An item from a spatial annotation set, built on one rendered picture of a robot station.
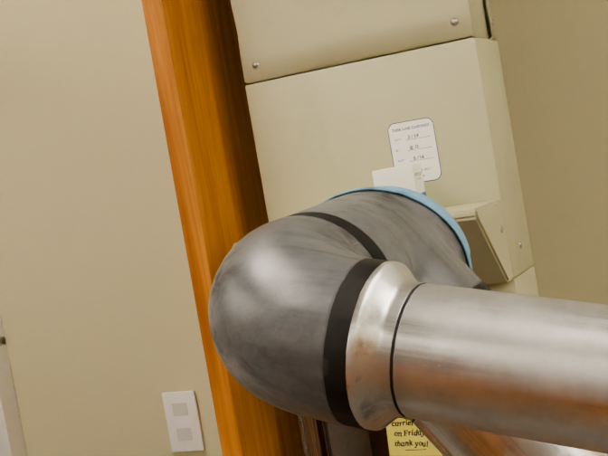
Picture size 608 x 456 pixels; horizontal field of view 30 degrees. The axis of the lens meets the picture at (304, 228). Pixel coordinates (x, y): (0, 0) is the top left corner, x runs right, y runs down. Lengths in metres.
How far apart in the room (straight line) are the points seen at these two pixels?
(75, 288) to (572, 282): 0.95
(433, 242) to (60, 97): 1.52
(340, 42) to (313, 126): 0.11
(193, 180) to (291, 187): 0.13
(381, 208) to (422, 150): 0.68
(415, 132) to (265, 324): 0.83
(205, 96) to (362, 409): 0.96
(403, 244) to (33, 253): 1.61
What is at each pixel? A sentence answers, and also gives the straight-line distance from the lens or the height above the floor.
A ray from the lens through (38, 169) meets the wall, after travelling 2.26.
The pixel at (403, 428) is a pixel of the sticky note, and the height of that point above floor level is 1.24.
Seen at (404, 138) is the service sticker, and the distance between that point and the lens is 1.44.
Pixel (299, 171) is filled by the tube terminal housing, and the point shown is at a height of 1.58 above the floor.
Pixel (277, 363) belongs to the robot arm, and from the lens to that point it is 0.63.
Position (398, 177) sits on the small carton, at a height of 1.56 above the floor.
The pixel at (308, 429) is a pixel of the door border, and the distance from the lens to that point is 1.55.
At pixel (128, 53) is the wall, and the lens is 2.13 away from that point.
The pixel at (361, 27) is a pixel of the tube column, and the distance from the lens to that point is 1.46.
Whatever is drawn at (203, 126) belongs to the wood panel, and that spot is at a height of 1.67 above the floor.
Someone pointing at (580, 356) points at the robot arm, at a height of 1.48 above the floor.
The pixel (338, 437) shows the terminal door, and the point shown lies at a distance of 1.53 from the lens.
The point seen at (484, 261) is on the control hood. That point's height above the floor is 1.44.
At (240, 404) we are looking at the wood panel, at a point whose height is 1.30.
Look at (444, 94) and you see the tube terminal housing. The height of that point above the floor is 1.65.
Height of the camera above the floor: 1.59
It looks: 3 degrees down
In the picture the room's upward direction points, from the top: 10 degrees counter-clockwise
